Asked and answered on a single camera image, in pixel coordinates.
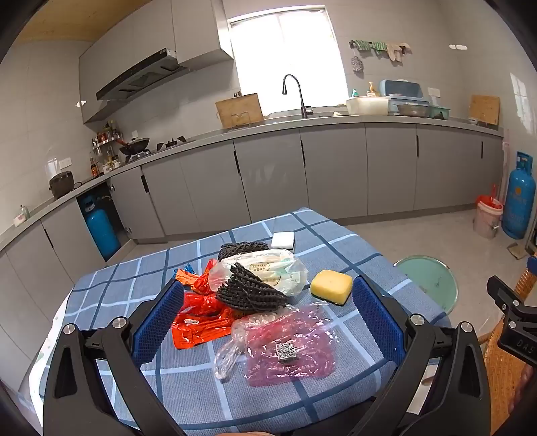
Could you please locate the blue gas cylinder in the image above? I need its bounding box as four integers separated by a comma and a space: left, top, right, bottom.
81, 195, 120, 261
502, 151, 537, 240

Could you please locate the black foam mesh net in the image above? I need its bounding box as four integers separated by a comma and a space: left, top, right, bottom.
218, 241, 270, 263
215, 263, 290, 313

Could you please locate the small wooden cutting board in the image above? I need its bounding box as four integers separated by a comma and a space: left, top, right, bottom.
469, 95, 501, 125

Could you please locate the green round stool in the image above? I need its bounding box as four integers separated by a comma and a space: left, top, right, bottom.
393, 256, 458, 316

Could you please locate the yellow sponge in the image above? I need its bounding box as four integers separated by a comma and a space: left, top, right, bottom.
310, 269, 353, 305

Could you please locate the crumpled clear plastic bag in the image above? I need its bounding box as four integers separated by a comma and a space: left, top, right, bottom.
214, 312, 278, 380

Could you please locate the large wooden cutting board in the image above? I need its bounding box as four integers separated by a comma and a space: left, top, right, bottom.
215, 93, 265, 129

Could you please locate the red snack wrapper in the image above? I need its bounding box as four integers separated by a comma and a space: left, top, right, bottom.
172, 291, 236, 350

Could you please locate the black rice cooker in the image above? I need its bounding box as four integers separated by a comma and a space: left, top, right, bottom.
49, 171, 83, 199

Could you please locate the green hanging towel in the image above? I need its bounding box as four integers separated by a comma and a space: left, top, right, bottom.
350, 40, 387, 53

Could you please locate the blue plaid tablecloth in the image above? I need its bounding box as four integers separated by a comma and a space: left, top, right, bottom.
31, 207, 451, 436

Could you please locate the clear bag with white packaging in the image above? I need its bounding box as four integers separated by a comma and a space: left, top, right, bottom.
207, 249, 309, 298

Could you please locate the gas stove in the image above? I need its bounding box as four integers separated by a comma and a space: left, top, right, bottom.
124, 135, 189, 162

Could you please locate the pink bubble wrap bag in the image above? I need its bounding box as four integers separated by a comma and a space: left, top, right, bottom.
243, 304, 336, 387

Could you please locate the wicker chair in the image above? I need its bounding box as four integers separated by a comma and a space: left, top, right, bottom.
482, 256, 537, 425

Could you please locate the dark kitchen faucet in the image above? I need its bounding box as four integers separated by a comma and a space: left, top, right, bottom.
282, 74, 314, 119

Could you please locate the blue storage box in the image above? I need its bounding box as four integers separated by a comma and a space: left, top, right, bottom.
380, 79, 416, 98

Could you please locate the black range hood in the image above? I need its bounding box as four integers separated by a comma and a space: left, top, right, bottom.
96, 48, 188, 102

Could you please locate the bright window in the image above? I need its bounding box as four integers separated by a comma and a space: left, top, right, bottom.
228, 6, 349, 116

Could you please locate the white sponge block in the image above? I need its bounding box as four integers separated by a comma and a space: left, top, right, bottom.
271, 230, 296, 251

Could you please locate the beige hanging cloth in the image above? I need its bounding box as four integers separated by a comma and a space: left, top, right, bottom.
386, 41, 411, 64

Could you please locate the white plastic basin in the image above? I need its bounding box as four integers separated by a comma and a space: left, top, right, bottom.
346, 96, 390, 116

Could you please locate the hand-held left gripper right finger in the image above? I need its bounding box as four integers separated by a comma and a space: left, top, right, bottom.
351, 276, 492, 436

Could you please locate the orange snack wrapper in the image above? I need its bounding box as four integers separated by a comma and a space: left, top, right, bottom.
174, 260, 219, 295

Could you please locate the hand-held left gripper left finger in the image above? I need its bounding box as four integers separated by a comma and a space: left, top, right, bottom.
43, 279, 186, 436

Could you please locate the white bucket with red bag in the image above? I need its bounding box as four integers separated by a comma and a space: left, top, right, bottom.
473, 195, 504, 240

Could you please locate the black wok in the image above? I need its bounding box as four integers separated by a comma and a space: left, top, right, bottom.
119, 138, 151, 158

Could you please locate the grey wall cabinet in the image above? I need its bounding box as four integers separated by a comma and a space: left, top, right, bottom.
79, 0, 236, 124

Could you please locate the spice rack with bottles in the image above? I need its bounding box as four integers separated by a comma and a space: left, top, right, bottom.
89, 121, 125, 175

